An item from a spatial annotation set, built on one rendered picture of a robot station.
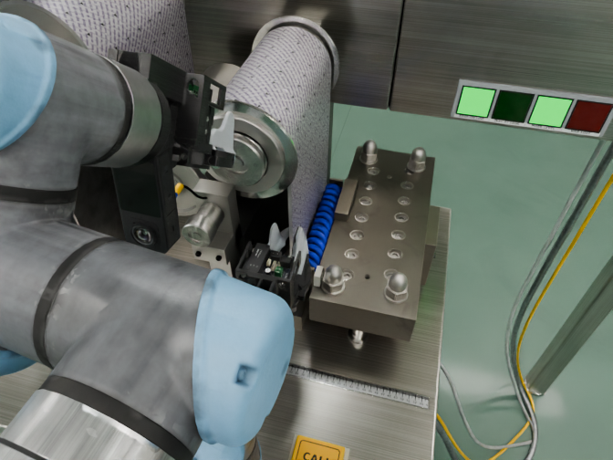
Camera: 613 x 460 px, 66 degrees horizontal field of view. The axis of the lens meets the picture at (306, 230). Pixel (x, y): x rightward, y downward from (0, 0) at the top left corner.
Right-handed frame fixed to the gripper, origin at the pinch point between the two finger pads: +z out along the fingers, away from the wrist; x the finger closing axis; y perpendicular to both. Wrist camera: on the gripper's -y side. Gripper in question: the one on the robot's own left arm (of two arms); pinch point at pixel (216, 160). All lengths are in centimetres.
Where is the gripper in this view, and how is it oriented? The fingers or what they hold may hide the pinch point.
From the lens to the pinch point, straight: 57.1
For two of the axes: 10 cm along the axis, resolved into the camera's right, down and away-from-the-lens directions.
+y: 1.6, -9.8, -1.2
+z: 2.0, -0.9, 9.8
